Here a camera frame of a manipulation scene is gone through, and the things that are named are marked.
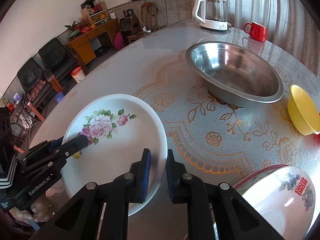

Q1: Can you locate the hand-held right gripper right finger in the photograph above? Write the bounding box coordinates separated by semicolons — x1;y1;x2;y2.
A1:
166;149;278;240

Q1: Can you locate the wooden chair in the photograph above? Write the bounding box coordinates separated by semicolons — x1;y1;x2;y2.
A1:
141;2;158;30

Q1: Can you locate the white glass electric kettle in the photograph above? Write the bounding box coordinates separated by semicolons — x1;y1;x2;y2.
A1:
194;0;232;31

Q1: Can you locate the person's left hand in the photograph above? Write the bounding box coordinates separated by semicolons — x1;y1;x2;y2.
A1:
11;195;54;224

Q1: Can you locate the white and red waste bin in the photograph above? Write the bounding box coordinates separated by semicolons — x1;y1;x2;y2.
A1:
71;66;85;83

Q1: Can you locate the stainless steel bowl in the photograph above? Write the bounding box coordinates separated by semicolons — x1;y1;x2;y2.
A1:
185;41;284;107

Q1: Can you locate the glass coffee table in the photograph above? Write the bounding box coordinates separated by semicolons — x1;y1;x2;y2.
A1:
0;97;35;143

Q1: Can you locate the small wooden stool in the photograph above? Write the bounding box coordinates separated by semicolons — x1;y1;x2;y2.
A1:
126;31;150;45

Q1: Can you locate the plaid seat cushion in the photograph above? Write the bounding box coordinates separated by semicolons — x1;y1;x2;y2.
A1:
27;80;49;100

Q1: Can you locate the yellow plastic bowl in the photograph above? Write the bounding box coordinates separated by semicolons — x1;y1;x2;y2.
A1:
287;84;320;136

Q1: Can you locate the pink plastic object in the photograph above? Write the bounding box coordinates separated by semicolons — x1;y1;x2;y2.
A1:
114;33;126;50

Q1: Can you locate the wooden desktop shelf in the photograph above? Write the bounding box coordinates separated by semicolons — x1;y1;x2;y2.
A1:
80;1;110;25

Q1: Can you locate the black karaoke speaker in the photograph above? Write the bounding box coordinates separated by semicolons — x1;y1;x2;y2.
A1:
119;17;140;34

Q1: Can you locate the white plate with red characters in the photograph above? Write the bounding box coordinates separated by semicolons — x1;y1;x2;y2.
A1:
241;166;317;240

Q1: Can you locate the grey sheer window curtain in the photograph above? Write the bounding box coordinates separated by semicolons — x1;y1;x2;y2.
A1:
191;0;320;63

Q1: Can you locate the orange wooden desk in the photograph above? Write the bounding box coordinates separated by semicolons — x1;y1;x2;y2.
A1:
65;19;120;65

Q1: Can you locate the red mug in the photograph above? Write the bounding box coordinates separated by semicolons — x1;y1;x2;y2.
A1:
243;22;267;43

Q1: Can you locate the potted plant in green dish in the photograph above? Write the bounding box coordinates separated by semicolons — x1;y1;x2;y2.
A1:
64;21;82;39

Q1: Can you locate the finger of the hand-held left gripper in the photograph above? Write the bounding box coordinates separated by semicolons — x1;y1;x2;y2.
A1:
19;135;90;178
27;136;64;155

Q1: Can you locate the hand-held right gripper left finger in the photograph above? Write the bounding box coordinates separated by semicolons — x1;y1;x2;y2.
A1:
49;149;152;240

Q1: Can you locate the white rose print plate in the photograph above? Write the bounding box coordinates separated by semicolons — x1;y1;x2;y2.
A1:
61;94;168;217

